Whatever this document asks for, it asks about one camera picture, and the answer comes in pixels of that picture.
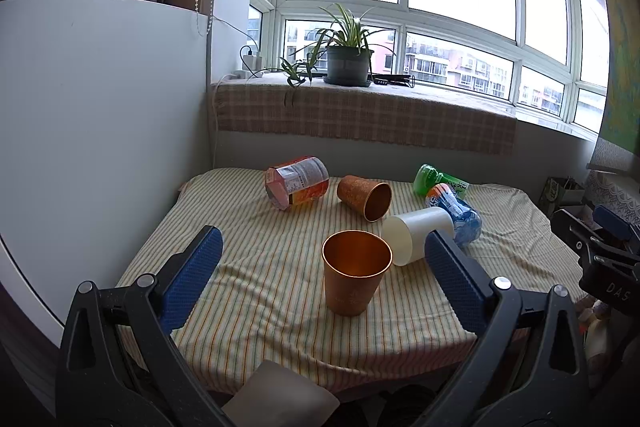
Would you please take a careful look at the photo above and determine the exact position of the white cup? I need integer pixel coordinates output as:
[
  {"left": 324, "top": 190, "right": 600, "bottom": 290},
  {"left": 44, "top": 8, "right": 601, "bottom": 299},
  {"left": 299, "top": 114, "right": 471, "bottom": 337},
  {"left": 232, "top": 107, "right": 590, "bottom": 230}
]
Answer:
[{"left": 381, "top": 207, "right": 456, "bottom": 267}]

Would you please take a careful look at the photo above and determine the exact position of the orange labelled can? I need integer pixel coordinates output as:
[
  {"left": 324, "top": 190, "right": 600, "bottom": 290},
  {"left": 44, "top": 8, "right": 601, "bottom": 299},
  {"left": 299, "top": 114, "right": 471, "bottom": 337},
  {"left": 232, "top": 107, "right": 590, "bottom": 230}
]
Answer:
[{"left": 264, "top": 156, "right": 330, "bottom": 210}]

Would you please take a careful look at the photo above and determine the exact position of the black flat device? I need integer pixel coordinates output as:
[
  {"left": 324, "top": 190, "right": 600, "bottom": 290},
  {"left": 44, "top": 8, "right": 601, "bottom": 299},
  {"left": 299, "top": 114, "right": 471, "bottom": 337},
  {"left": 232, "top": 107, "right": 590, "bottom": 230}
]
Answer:
[{"left": 372, "top": 74, "right": 416, "bottom": 88}]

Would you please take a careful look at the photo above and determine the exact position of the green plastic bottle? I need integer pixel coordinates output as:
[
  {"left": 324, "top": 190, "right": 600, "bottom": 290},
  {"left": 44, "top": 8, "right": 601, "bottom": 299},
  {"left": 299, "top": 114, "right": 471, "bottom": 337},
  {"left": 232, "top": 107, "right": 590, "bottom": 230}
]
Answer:
[{"left": 413, "top": 164, "right": 471, "bottom": 200}]

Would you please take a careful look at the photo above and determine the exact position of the white window frame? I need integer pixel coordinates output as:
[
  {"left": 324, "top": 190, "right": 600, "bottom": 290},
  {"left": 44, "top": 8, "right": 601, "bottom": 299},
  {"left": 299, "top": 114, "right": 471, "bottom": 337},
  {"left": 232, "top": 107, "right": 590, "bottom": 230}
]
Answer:
[{"left": 247, "top": 0, "right": 612, "bottom": 138}]

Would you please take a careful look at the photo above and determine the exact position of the beige cushion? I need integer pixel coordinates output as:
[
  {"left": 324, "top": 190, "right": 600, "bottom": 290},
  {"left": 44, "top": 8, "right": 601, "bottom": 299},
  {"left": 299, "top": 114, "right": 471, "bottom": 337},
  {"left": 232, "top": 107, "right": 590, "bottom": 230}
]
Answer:
[{"left": 221, "top": 359, "right": 341, "bottom": 427}]

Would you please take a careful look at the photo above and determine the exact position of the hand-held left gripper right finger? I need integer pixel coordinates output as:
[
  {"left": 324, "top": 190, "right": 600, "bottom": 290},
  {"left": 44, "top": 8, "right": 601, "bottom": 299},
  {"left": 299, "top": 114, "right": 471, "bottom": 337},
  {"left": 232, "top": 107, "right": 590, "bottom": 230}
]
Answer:
[{"left": 415, "top": 229, "right": 591, "bottom": 427}]

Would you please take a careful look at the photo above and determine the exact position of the potted spider plant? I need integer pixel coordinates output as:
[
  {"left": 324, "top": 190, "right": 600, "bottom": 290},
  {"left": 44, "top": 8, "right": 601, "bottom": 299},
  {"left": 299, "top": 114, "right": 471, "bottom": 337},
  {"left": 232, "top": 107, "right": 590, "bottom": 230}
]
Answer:
[{"left": 290, "top": 3, "right": 396, "bottom": 86}]

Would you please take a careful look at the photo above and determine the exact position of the blue bottle with orange cap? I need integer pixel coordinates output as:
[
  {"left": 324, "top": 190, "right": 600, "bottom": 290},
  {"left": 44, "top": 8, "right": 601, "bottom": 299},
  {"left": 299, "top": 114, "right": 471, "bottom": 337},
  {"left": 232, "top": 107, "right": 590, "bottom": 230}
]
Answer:
[{"left": 425, "top": 183, "right": 483, "bottom": 248}]

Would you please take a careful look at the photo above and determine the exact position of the plaid windowsill cloth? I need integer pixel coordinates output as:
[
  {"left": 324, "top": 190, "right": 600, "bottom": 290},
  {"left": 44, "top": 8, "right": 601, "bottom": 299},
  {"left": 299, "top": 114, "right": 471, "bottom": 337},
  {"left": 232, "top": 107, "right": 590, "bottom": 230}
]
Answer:
[{"left": 214, "top": 79, "right": 518, "bottom": 156}]

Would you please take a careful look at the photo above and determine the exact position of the white cabinet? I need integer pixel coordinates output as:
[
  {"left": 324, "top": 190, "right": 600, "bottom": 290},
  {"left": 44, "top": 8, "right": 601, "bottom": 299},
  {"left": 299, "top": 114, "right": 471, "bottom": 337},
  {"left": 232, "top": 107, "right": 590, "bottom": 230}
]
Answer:
[{"left": 0, "top": 0, "right": 217, "bottom": 350}]

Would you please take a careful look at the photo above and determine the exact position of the striped tablecloth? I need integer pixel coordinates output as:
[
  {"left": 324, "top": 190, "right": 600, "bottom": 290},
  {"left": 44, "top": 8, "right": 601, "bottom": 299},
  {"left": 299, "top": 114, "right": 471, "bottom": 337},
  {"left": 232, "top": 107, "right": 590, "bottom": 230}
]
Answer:
[{"left": 114, "top": 167, "right": 591, "bottom": 395}]

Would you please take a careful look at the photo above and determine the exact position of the small spider plant offshoot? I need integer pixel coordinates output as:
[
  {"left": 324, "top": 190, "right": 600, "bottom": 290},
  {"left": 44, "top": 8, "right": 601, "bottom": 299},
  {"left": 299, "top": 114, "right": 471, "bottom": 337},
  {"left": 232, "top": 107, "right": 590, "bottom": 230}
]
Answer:
[{"left": 277, "top": 56, "right": 319, "bottom": 88}]

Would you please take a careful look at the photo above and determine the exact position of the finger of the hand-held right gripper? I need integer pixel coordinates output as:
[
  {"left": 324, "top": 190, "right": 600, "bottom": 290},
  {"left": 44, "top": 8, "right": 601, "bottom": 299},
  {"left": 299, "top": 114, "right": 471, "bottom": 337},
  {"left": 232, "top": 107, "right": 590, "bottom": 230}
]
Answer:
[
  {"left": 550, "top": 208, "right": 608, "bottom": 259},
  {"left": 592, "top": 204, "right": 640, "bottom": 254}
]

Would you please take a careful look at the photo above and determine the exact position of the glittery copper cup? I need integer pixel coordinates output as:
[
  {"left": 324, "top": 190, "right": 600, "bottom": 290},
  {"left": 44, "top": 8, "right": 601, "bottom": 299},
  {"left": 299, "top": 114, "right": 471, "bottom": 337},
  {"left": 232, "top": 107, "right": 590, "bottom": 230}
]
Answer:
[{"left": 336, "top": 175, "right": 393, "bottom": 223}]

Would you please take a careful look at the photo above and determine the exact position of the smooth copper cup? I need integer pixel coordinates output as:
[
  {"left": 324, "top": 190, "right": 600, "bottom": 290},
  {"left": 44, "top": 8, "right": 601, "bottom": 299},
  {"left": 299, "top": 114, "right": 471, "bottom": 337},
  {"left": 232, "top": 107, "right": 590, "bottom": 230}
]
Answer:
[{"left": 321, "top": 230, "right": 393, "bottom": 318}]

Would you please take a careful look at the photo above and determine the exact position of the white patterned cloth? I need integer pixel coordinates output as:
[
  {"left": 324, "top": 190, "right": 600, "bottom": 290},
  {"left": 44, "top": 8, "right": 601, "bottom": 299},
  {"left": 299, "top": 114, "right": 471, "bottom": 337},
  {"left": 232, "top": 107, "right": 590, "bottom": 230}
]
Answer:
[{"left": 585, "top": 141, "right": 640, "bottom": 219}]

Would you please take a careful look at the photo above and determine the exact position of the green paper bag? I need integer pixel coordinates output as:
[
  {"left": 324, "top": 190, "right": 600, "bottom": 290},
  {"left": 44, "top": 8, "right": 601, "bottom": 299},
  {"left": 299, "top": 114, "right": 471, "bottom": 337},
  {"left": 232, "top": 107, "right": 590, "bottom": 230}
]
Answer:
[{"left": 542, "top": 177, "right": 586, "bottom": 214}]

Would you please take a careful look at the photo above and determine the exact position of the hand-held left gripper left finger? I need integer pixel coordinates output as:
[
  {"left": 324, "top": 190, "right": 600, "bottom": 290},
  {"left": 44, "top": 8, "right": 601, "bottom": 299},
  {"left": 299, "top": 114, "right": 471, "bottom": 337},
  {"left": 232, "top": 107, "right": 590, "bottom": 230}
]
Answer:
[{"left": 55, "top": 224, "right": 236, "bottom": 427}]

